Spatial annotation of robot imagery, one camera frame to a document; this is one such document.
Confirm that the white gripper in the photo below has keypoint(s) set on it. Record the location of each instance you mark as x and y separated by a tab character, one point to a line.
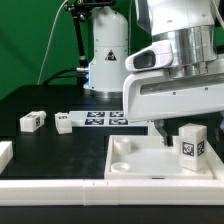
149	93

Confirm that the white square tabletop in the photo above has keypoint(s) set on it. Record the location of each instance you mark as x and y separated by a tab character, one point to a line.
146	157

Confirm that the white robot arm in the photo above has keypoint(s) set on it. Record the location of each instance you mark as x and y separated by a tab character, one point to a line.
179	74

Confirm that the white marker plate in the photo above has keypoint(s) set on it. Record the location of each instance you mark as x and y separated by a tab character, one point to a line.
101	119

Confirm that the white U-shaped fence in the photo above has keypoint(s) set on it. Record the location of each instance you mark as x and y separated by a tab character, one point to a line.
118	191

